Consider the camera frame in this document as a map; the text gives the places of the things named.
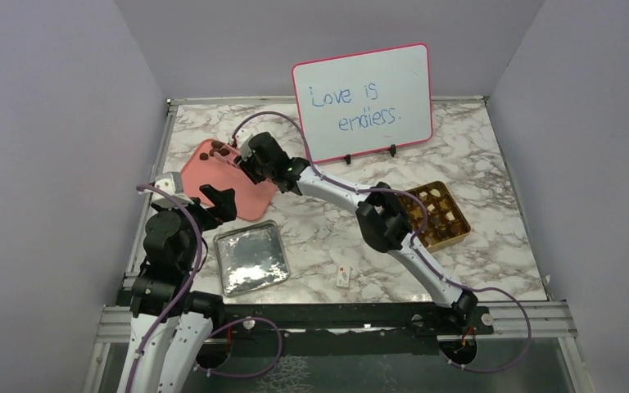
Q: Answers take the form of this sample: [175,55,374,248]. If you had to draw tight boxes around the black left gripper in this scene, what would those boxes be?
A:
[153,183,237,269]

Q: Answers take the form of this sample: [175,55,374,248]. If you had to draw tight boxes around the pink plastic tray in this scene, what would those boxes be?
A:
[180,138,276,221]

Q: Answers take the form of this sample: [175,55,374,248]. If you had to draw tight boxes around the silver tin lid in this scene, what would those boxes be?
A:
[214,220,290,297]

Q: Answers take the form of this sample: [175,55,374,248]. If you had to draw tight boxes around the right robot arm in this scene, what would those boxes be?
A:
[234,133,477,333]

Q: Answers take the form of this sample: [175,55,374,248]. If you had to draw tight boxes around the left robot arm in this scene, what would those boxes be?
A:
[117,184,237,392]

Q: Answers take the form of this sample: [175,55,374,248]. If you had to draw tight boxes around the gold chocolate box tray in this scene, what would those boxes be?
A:
[406,181,471,252]

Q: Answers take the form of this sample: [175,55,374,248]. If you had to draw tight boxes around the pink framed whiteboard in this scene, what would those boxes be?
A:
[292,43,434,163]

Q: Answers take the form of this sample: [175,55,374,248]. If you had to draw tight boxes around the small white red card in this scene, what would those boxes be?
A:
[336,266,351,288]

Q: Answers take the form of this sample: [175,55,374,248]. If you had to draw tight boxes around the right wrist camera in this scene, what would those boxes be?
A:
[239,140,252,160]

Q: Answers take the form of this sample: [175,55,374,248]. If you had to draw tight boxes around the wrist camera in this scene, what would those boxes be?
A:
[151,172,192,209]
[239,140,252,160]

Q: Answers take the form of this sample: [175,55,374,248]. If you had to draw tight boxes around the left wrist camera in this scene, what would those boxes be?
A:
[151,172,192,209]

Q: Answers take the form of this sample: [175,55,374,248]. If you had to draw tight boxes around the black metal base rail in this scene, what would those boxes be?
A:
[207,302,493,358]

